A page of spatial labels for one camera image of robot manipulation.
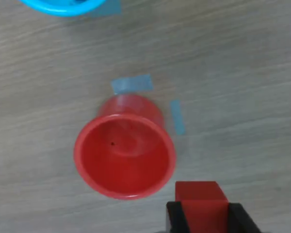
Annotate red plastic cup bin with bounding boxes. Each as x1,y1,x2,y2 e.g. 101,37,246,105
73,94,177,201

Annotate blue plastic cup bin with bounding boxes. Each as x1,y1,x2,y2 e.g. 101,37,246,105
16,0,106,17

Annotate red cube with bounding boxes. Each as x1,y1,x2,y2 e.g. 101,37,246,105
175,181,230,233

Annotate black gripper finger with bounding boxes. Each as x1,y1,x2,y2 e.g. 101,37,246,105
227,203,262,233
166,200,191,233

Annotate blue tape strip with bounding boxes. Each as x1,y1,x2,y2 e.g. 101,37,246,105
169,99,186,135
111,74,153,96

